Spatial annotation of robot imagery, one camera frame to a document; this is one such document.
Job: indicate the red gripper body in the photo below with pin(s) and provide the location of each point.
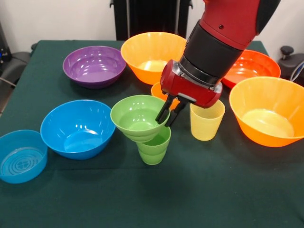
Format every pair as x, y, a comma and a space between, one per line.
187, 90

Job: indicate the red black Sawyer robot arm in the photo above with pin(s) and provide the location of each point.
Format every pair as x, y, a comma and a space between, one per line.
218, 35

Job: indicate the black computer case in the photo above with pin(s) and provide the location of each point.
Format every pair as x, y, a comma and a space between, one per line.
3, 47

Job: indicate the green plastic bowl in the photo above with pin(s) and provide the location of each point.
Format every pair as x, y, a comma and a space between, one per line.
133, 118

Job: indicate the shallow translucent blue bowl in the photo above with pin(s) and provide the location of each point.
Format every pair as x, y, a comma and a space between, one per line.
21, 161

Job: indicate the orange plastic cup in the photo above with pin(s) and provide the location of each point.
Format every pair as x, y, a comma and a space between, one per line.
156, 91

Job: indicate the red plastic bowl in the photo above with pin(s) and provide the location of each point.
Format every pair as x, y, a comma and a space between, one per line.
256, 69

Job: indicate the black chair with knob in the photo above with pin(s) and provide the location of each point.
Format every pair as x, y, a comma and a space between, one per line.
292, 61

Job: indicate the yellow plastic cup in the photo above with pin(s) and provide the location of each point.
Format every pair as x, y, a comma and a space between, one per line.
206, 128

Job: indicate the large orange plastic bowl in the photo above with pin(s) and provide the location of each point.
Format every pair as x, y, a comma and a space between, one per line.
266, 118
147, 52

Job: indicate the purple plastic bowl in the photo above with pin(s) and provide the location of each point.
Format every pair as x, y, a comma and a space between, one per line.
95, 69

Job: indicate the round blue plastic bowl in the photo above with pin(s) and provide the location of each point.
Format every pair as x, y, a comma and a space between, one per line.
78, 133

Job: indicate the black office chair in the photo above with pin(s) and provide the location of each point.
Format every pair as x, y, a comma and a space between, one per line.
16, 59

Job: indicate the green plastic cup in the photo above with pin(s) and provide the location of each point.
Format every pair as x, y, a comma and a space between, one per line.
154, 154

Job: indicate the dark green tablecloth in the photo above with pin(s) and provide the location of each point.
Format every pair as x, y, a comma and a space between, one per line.
190, 190

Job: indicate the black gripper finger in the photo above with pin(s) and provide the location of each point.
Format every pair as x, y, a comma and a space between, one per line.
164, 111
175, 114

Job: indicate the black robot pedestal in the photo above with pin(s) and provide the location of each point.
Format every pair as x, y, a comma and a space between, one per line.
152, 19

